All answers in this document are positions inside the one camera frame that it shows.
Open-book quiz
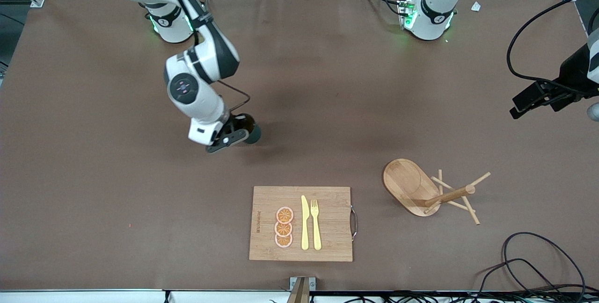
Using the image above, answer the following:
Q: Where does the wooden cup rack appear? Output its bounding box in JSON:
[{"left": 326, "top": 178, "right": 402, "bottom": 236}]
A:
[{"left": 383, "top": 158, "right": 492, "bottom": 226}]

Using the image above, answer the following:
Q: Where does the bamboo cutting board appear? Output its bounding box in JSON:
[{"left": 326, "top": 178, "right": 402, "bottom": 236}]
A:
[{"left": 249, "top": 186, "right": 358, "bottom": 262}]

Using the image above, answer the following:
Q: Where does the yellow plastic fork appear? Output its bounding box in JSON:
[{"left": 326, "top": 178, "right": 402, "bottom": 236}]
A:
[{"left": 310, "top": 199, "right": 322, "bottom": 251}]

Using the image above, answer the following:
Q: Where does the dark teal cup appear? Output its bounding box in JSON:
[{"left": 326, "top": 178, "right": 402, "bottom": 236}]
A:
[{"left": 233, "top": 113, "right": 262, "bottom": 145}]

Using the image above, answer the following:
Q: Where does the white table edge rail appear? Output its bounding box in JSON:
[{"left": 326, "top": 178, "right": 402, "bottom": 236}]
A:
[{"left": 0, "top": 289, "right": 599, "bottom": 303}]

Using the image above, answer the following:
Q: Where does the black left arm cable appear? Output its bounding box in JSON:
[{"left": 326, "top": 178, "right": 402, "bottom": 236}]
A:
[{"left": 507, "top": 0, "right": 599, "bottom": 93}]

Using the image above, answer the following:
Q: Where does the black looped cable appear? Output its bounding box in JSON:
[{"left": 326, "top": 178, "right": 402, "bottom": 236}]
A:
[
  {"left": 477, "top": 259, "right": 564, "bottom": 293},
  {"left": 502, "top": 232, "right": 587, "bottom": 294}
]

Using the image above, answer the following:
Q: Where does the black cable bundle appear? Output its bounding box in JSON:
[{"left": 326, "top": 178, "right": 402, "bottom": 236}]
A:
[{"left": 318, "top": 291, "right": 599, "bottom": 303}]

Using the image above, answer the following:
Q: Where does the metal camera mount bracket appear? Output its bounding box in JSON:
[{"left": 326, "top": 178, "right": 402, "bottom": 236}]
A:
[{"left": 289, "top": 276, "right": 317, "bottom": 303}]

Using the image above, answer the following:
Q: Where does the yellow plastic knife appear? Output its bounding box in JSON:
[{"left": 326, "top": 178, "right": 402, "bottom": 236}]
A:
[{"left": 300, "top": 195, "right": 310, "bottom": 251}]

